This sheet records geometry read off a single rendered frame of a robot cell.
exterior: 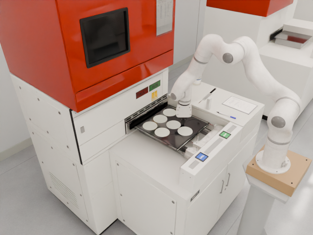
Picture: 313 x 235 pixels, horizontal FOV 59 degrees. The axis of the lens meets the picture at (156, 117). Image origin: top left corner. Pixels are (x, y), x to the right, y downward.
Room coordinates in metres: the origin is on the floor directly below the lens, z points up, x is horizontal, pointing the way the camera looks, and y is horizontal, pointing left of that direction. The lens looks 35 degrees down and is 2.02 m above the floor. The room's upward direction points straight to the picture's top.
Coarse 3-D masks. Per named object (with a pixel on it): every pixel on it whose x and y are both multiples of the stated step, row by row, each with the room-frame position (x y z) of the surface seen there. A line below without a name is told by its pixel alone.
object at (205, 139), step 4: (212, 132) 1.46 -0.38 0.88; (216, 132) 1.46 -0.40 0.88; (208, 136) 1.42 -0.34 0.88; (212, 136) 1.42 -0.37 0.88; (200, 140) 1.38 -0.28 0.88; (204, 140) 1.38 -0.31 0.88; (208, 140) 1.38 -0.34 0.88; (204, 144) 1.34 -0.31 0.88; (192, 148) 1.30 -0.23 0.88; (184, 156) 1.25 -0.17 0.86; (188, 156) 1.24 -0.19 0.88
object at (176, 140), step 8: (160, 112) 1.68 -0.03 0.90; (152, 120) 1.58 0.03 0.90; (168, 120) 1.58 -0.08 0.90; (176, 120) 1.58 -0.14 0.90; (192, 120) 1.58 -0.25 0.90; (200, 120) 1.58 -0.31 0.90; (168, 128) 1.49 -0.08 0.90; (192, 128) 1.48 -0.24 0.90; (200, 128) 1.48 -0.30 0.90; (168, 136) 1.40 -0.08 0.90; (176, 136) 1.40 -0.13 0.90; (184, 136) 1.40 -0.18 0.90; (176, 144) 1.32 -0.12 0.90
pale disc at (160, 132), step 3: (156, 129) 1.47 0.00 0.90; (159, 129) 1.47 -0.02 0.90; (162, 129) 1.47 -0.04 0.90; (165, 129) 1.47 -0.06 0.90; (156, 132) 1.44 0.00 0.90; (159, 132) 1.44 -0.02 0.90; (162, 132) 1.44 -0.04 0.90; (165, 132) 1.44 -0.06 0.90; (168, 132) 1.44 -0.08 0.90; (159, 135) 1.41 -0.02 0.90; (162, 135) 1.41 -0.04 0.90; (165, 135) 1.41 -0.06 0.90
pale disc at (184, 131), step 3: (180, 129) 1.47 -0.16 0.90; (183, 129) 1.47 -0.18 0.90; (186, 129) 1.47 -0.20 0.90; (189, 129) 1.47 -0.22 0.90; (180, 132) 1.44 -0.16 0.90; (183, 132) 1.44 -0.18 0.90; (186, 132) 1.44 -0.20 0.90; (189, 132) 1.44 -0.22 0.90; (183, 135) 1.41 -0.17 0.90; (186, 135) 1.41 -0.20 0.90
